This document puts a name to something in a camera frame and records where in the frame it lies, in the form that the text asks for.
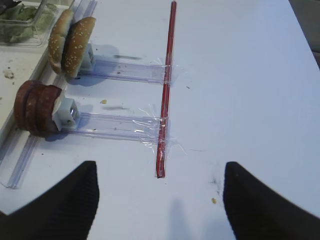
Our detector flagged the white pusher block lower right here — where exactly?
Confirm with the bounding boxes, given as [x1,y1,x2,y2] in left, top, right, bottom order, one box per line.
[52,95,81,131]

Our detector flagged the sesame bun half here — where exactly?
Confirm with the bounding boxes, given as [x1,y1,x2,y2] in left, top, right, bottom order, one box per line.
[62,16,96,78]
[48,9,74,75]

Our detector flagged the rear brown meat patty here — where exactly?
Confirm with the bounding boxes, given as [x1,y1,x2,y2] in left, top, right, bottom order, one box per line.
[25,84,62,137]

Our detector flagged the sesame bun rear half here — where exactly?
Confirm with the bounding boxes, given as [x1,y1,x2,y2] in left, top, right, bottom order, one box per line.
[62,16,96,78]

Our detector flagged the clear plastic container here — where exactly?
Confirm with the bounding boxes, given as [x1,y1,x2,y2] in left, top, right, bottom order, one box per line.
[0,0,76,48]

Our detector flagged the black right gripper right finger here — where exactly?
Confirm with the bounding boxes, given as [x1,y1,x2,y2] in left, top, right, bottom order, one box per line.
[223,161,320,240]

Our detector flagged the green lettuce in container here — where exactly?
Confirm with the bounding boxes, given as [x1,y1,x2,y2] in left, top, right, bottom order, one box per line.
[0,2,58,44]

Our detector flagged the sesame bun front half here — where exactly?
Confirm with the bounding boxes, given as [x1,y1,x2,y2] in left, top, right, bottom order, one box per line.
[48,9,74,75]

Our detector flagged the white pusher block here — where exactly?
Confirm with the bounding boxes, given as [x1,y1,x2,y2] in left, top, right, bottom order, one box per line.
[79,43,96,71]
[52,95,81,131]

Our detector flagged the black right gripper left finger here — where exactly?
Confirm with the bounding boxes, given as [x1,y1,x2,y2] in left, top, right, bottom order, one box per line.
[0,161,99,240]

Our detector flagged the brown meat patty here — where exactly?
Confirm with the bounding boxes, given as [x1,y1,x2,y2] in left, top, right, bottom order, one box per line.
[13,80,40,130]
[25,84,62,137]

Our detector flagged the clear rail lower right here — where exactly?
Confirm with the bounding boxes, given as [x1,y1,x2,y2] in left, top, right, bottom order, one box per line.
[61,104,187,158]

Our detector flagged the white pusher block upper right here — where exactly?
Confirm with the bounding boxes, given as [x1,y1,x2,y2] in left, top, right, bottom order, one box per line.
[79,43,96,71]

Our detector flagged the red plastic strip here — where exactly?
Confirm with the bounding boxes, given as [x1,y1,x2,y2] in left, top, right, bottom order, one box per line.
[155,0,177,179]

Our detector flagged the clear rail upper right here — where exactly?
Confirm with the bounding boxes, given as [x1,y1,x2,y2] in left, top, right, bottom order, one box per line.
[77,59,186,87]

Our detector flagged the front brown meat patty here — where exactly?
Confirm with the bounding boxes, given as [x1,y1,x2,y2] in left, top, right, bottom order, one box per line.
[13,80,40,130]

